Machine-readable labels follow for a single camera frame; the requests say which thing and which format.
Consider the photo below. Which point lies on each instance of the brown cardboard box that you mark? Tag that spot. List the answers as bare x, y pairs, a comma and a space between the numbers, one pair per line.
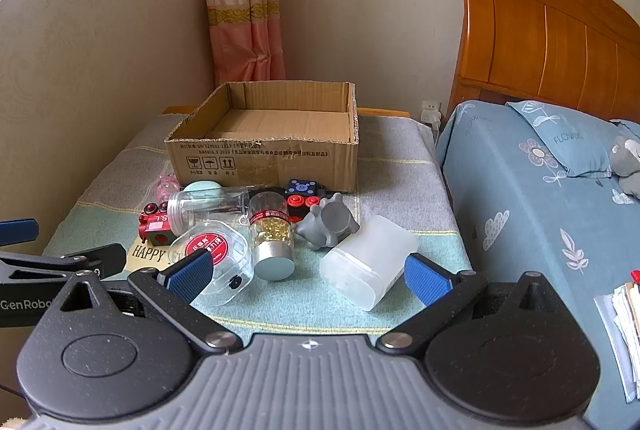
260, 164

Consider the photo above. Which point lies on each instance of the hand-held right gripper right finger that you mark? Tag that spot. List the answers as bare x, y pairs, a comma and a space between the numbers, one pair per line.
425, 282

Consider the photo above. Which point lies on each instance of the grey plush toy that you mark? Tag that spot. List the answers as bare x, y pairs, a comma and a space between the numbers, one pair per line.
627, 159

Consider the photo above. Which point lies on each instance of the orange wooden headboard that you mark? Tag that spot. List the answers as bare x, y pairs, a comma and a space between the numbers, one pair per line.
525, 34

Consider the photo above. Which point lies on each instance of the red toy train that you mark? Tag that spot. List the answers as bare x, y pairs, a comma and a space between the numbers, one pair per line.
155, 230

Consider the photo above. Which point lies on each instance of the white wall socket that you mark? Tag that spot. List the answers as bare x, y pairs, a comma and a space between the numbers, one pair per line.
430, 107

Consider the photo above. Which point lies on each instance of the grey elephant toy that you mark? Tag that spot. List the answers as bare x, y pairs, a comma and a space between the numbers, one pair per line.
330, 220

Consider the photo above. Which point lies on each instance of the black red blue cube toy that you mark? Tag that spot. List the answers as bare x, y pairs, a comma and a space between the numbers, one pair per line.
302, 195

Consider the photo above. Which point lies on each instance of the flat black object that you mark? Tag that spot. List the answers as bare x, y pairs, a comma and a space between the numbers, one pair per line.
272, 188

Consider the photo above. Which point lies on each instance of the blue flower bed sheet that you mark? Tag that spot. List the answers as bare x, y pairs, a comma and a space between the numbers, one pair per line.
515, 210

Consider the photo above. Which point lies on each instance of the stack of papers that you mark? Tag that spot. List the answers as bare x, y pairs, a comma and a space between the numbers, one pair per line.
622, 325

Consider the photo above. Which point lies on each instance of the round clear red-label container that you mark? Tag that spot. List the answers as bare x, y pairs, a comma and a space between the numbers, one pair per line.
225, 255

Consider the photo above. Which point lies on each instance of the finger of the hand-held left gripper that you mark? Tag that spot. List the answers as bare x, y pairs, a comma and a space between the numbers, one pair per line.
17, 232
75, 260

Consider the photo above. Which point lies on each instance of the blue flower pillow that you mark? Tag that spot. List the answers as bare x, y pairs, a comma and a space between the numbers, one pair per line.
565, 134

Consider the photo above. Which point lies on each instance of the capsule bottle with red label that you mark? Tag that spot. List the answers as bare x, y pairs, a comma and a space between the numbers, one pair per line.
270, 230

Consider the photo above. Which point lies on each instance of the wooden table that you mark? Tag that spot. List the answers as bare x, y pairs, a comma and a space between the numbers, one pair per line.
385, 112

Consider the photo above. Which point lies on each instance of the teal round lid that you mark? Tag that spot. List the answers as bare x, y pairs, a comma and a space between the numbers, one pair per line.
200, 187

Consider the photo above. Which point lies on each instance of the pink toy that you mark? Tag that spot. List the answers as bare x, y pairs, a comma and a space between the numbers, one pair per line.
167, 187

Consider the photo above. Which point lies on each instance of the clear plastic jar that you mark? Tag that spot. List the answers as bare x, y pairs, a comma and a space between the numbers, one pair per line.
215, 205

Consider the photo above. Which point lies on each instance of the checked table cloth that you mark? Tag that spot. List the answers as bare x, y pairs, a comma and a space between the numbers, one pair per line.
390, 159

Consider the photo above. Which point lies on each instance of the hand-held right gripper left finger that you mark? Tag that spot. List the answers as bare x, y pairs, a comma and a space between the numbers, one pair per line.
192, 275

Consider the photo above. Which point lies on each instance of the yellow greeting card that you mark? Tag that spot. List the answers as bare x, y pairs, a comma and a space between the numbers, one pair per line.
145, 255

